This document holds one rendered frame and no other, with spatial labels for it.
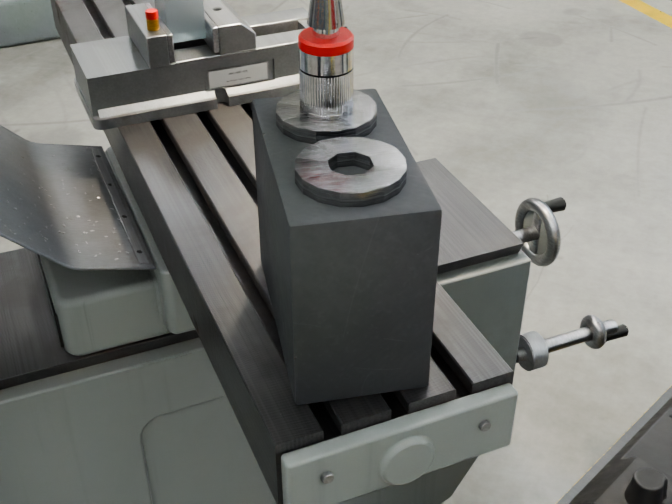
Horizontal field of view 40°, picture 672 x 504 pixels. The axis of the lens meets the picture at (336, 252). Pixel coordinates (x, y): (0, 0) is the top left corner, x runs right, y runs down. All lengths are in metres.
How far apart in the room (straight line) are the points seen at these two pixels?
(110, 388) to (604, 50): 3.14
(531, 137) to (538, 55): 0.71
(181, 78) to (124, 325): 0.34
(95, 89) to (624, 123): 2.49
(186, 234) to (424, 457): 0.37
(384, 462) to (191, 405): 0.50
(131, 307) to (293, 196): 0.47
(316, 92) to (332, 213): 0.14
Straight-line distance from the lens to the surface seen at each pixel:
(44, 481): 1.30
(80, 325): 1.15
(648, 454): 1.33
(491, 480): 2.04
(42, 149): 1.34
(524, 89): 3.63
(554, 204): 1.56
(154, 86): 1.26
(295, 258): 0.70
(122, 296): 1.14
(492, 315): 1.40
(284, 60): 1.30
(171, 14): 1.26
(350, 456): 0.80
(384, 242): 0.71
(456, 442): 0.85
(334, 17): 0.78
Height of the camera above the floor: 1.53
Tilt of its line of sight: 35 degrees down
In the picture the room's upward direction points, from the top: straight up
